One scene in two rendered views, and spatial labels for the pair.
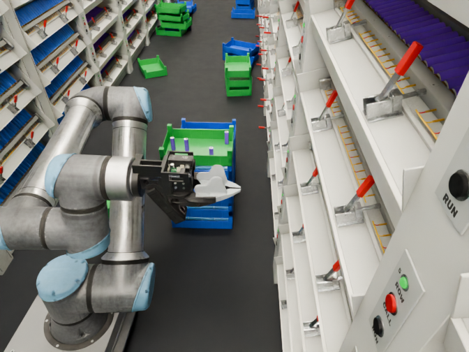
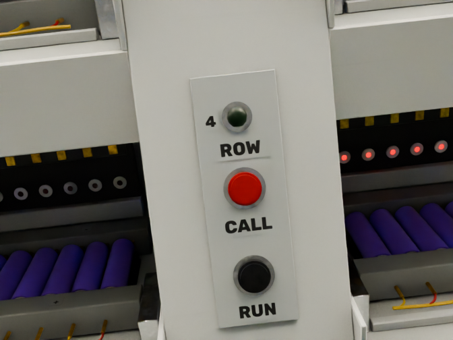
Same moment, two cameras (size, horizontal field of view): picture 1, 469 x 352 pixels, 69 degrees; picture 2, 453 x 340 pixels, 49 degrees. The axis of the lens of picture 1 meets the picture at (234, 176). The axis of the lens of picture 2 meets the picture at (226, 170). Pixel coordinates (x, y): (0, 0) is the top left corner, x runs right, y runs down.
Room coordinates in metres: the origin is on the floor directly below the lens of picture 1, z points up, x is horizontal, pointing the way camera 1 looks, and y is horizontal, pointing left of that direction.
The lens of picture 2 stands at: (0.18, 0.09, 0.86)
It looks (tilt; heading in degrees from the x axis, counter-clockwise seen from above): 7 degrees down; 267
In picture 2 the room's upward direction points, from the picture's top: 6 degrees counter-clockwise
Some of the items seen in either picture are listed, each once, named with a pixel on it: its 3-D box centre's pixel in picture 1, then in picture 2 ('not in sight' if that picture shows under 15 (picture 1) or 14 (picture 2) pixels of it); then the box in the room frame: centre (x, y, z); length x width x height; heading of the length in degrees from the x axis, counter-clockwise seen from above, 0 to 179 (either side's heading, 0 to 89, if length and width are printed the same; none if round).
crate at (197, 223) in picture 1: (204, 208); not in sight; (1.22, 0.16, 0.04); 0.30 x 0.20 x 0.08; 88
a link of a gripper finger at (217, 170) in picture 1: (218, 177); not in sight; (0.53, 0.03, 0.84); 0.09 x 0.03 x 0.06; 88
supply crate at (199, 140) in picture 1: (198, 144); not in sight; (1.22, 0.16, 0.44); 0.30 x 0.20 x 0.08; 88
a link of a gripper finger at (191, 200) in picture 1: (194, 195); not in sight; (0.50, 0.08, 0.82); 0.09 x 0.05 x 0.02; 88
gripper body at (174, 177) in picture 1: (165, 177); not in sight; (0.52, 0.14, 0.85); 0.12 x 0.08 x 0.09; 88
